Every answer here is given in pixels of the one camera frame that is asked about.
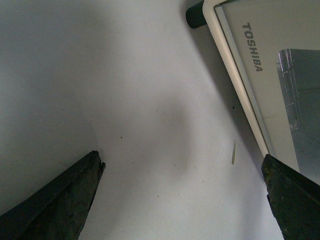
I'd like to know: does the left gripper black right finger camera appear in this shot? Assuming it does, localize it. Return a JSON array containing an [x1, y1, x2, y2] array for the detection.
[[261, 154, 320, 240]]

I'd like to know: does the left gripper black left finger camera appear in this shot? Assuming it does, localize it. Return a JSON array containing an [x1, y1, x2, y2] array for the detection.
[[0, 151, 106, 240]]

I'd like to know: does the cream Toshiba toaster oven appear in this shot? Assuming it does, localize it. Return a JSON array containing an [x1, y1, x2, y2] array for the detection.
[[185, 0, 320, 176]]

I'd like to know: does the glass oven door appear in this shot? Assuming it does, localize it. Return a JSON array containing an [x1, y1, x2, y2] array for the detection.
[[212, 0, 320, 175]]

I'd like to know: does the black oven foot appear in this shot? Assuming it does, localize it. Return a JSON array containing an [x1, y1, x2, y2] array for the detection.
[[185, 0, 207, 29]]

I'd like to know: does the fallen dry leaf piece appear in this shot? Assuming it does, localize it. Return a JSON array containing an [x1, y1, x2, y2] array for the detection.
[[231, 140, 236, 165]]

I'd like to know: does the metal wire oven rack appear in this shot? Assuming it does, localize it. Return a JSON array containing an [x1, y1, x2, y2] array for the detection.
[[277, 48, 302, 131]]

